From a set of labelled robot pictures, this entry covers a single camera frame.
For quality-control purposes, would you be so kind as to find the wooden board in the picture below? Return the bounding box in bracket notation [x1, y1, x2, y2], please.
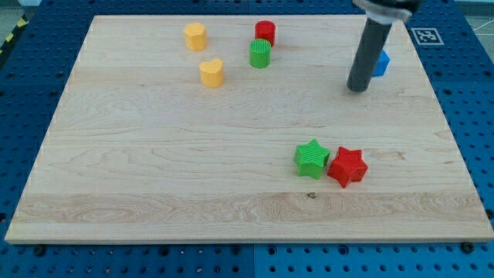
[5, 15, 493, 244]

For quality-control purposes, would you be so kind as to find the white fiducial marker tag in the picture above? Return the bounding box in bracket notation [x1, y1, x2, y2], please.
[411, 28, 444, 46]

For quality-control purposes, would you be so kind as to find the yellow heart block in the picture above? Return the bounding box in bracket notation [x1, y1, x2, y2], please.
[199, 58, 224, 88]

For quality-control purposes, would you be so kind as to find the yellow hexagon block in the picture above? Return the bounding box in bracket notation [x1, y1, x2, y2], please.
[183, 22, 208, 51]

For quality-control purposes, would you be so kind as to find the blue block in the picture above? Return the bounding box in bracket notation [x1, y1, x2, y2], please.
[373, 50, 391, 77]

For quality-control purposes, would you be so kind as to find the green star block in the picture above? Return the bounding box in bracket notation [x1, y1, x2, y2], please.
[294, 139, 331, 180]

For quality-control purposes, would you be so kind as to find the red cylinder block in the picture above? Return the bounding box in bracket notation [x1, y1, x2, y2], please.
[254, 20, 276, 46]

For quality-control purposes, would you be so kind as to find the red star block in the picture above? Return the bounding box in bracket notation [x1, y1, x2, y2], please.
[327, 146, 368, 188]

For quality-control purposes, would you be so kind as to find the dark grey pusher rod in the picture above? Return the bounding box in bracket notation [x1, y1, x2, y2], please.
[347, 18, 391, 92]

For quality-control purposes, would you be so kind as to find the green cylinder block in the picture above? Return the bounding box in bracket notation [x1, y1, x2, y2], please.
[249, 39, 272, 69]

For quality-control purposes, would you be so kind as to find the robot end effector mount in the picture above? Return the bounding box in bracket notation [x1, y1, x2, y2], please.
[352, 0, 422, 22]

